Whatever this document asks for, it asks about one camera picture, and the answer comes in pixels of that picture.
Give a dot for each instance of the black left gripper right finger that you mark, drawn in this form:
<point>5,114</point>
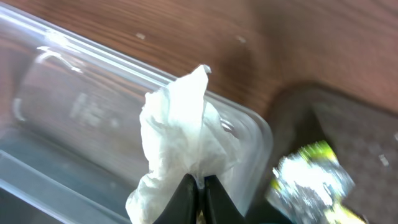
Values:
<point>219,208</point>

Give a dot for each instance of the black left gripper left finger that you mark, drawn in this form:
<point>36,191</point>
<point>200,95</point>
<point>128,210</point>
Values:
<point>182,207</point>

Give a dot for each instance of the white paper napkin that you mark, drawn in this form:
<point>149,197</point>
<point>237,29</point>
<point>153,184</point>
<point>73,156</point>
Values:
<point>181,134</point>

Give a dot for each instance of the yellow foil snack wrapper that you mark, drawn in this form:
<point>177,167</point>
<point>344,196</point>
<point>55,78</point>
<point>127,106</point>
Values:
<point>309,185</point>

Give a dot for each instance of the clear plastic bin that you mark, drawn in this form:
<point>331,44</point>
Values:
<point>71,143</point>

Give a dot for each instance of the dark brown serving tray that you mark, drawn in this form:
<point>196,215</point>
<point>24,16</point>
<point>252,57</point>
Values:
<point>363,136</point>

